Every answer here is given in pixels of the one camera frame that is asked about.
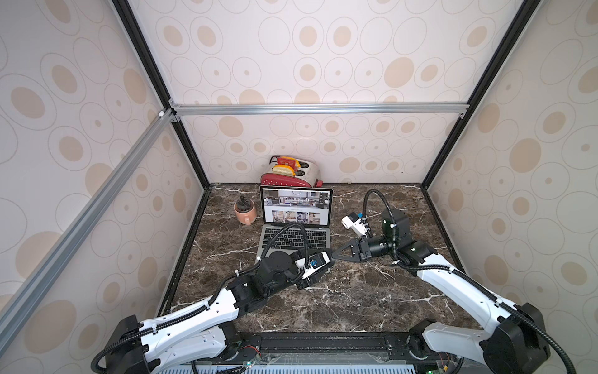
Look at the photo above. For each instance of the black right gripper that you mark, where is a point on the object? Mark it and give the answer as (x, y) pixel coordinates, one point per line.
(365, 248)

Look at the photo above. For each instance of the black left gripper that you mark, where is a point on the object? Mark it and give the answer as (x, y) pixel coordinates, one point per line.
(309, 280)

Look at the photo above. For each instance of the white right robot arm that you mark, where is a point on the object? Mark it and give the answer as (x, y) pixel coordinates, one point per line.
(511, 339)

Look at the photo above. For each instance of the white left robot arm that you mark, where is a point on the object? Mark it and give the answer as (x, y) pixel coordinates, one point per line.
(205, 329)

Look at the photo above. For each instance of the silver laptop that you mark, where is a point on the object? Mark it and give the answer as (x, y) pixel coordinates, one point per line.
(311, 207)

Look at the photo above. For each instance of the pink ceramic mug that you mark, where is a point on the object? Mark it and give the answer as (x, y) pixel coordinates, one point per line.
(246, 213)

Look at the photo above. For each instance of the red polka dot toaster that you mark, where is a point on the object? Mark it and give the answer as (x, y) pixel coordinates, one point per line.
(289, 171)

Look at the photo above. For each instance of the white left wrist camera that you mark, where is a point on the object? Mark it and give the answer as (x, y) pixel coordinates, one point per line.
(313, 264)

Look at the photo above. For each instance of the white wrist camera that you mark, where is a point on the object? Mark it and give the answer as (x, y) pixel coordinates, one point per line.
(313, 264)
(357, 224)

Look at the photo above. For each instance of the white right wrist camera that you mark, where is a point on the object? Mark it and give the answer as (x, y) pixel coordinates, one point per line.
(357, 224)

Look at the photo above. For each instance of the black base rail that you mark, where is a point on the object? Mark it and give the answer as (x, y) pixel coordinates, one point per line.
(339, 353)

